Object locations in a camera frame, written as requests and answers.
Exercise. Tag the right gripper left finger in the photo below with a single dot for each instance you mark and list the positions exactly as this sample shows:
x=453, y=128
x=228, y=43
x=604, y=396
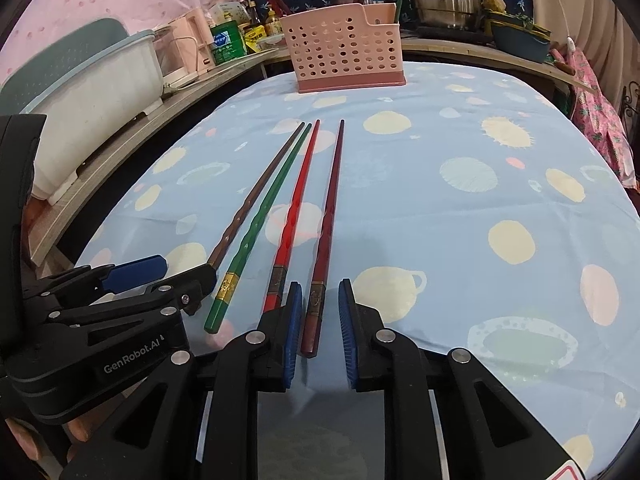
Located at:
x=293, y=318

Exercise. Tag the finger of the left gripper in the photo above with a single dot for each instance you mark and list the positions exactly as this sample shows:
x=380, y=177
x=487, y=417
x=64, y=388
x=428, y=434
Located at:
x=182, y=291
x=134, y=274

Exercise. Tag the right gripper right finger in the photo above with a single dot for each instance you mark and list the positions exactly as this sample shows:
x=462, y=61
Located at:
x=348, y=310

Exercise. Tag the bright red twisted chopstick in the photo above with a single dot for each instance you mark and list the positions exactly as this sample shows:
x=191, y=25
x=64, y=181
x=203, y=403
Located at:
x=284, y=252

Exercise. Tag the maroon twisted chopstick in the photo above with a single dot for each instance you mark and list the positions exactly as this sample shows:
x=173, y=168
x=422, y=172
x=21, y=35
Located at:
x=317, y=292

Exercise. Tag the green chopstick gold band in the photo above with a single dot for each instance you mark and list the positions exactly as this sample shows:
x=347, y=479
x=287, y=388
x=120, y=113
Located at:
x=232, y=276

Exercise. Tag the brown chopstick gold band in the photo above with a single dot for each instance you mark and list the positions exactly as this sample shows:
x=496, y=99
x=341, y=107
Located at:
x=229, y=234

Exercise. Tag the blue dotted tablecloth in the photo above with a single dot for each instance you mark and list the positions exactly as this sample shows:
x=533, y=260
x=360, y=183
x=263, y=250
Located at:
x=470, y=212

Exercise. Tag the grey wooden shelf counter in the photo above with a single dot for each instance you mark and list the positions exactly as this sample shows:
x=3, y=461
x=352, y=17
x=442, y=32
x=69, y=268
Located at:
x=55, y=219

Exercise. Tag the white dish drainer box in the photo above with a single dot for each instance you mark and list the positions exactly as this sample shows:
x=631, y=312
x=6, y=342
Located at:
x=88, y=84

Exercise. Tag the green tin can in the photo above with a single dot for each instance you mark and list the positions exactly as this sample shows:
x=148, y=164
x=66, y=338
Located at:
x=227, y=42

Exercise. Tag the pink perforated utensil holder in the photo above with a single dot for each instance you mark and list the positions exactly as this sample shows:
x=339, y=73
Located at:
x=349, y=46

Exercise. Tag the pink electric kettle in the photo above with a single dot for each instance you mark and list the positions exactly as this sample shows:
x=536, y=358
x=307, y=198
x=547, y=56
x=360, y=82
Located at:
x=194, y=24

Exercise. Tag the yellow packet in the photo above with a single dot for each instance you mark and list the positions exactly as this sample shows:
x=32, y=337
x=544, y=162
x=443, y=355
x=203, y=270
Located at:
x=252, y=37

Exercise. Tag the yellow oil bottle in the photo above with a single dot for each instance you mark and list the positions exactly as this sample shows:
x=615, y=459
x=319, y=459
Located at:
x=272, y=24

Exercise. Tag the pink floral cloth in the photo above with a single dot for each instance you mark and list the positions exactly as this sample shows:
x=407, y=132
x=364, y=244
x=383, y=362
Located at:
x=598, y=121

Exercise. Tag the dark blue basin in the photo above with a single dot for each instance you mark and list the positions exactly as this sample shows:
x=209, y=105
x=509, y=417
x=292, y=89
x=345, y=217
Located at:
x=520, y=37

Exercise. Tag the beige curtain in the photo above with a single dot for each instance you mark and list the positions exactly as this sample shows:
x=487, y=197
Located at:
x=598, y=29

